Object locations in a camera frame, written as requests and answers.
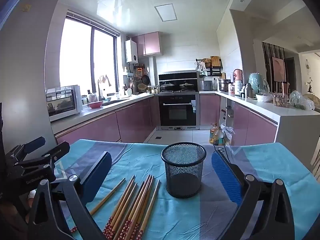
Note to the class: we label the steel stock pot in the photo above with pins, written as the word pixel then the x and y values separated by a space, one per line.
pixel 223 85

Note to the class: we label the yellow oil bottle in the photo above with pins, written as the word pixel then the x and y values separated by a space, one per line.
pixel 213 129

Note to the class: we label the black mesh pen holder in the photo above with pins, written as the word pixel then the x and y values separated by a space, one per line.
pixel 183 163

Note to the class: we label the hanging frying pan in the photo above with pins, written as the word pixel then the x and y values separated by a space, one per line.
pixel 145 78

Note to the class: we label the ceiling light panel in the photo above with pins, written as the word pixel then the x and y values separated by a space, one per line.
pixel 166 12

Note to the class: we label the pink wall picture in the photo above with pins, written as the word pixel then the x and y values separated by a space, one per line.
pixel 279 72

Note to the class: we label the pink upper cabinet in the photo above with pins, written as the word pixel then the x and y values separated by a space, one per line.
pixel 148 44

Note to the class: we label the kitchen window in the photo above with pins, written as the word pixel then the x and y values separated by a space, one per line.
pixel 88 56

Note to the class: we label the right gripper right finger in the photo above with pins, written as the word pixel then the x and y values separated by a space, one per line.
pixel 275 218

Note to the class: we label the clear plastic bag greens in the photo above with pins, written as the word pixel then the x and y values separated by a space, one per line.
pixel 297 100

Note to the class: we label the white water heater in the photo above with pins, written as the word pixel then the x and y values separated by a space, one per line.
pixel 131 52

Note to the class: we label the mint green appliance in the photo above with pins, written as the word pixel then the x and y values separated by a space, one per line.
pixel 257 83

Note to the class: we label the glass jar with food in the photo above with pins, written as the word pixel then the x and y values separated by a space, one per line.
pixel 280 99

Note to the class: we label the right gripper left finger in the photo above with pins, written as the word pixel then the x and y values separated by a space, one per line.
pixel 47 220

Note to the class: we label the bamboo chopstick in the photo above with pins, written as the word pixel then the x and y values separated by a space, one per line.
pixel 138 207
pixel 101 203
pixel 112 229
pixel 119 205
pixel 130 211
pixel 148 212

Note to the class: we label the pink bowl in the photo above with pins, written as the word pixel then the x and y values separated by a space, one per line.
pixel 95 105

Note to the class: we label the white microwave oven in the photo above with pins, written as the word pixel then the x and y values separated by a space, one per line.
pixel 63 102

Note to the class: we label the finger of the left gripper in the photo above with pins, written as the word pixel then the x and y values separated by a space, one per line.
pixel 34 145
pixel 56 153

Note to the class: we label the dark soy sauce bottle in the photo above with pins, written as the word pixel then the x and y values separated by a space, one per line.
pixel 218 137

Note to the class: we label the black range hood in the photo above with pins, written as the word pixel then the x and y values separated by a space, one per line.
pixel 179 81

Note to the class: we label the blue grey tablecloth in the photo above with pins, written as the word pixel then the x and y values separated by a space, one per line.
pixel 205 215

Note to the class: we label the pink kettle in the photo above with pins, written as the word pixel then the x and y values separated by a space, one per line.
pixel 238 75

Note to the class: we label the black built-in oven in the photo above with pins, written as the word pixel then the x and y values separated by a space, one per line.
pixel 179 111

